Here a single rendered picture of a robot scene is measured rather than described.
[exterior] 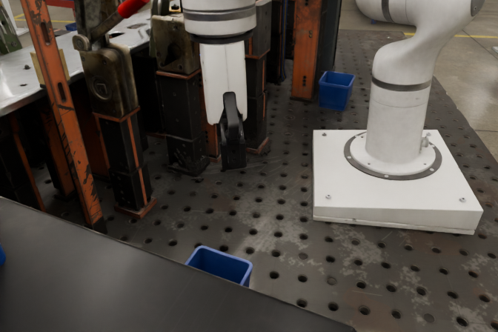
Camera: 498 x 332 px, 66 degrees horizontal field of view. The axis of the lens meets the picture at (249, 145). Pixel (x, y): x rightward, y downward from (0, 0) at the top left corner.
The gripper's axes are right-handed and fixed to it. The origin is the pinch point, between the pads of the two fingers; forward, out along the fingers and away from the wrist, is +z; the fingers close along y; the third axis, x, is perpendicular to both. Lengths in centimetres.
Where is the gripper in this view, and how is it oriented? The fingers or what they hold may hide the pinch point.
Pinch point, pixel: (230, 144)
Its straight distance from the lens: 53.6
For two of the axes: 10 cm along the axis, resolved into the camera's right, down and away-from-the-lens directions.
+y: 1.4, 4.8, -8.6
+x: 9.9, -1.1, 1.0
